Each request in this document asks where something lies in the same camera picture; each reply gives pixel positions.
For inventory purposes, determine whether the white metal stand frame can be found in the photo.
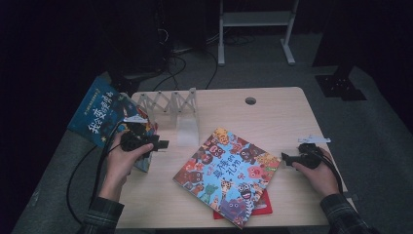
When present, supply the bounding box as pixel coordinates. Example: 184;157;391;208
217;0;300;67

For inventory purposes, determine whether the person's left hand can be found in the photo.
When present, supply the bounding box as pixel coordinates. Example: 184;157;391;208
105;131;154;188

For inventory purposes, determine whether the blue monster picture book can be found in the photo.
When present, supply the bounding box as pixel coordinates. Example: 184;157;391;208
67;77;160;174

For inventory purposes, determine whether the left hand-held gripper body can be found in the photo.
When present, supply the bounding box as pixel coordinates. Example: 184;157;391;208
120;115;161;153

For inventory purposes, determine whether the black cable bundle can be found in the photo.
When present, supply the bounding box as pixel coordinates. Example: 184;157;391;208
223;32;256;47

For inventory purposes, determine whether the white expandable metal book rack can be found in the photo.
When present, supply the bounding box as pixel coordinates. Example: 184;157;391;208
120;87;200;147

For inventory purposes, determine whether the black stand base plate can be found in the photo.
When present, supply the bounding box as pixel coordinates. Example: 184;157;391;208
315;64;368;101
108;76;140;98

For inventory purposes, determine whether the person's right hand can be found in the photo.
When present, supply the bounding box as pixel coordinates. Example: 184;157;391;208
291;147;340;198

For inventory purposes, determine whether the right hand-held gripper black cable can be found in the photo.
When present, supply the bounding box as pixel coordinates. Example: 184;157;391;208
310;149;345;195

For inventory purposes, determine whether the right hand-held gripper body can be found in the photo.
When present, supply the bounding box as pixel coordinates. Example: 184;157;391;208
293;135;332;170

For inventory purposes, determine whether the colourful animal faces picture book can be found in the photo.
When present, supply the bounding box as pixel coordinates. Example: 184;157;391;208
172;127;282;230

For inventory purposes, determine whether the red picture book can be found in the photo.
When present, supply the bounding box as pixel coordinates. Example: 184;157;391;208
212;189;273;220

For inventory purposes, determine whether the left hand-held gripper black cable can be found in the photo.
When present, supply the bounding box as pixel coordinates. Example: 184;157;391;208
66;121;131;225

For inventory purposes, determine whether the hand-held gripper black cable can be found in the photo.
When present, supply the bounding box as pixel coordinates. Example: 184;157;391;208
66;121;131;225
310;149;345;195

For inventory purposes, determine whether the dark equipment tower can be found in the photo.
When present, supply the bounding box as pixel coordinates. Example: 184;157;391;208
103;0;171;79

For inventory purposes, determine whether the black floor cable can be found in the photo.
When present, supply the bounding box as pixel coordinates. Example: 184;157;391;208
152;53;188;92
204;50;220;91

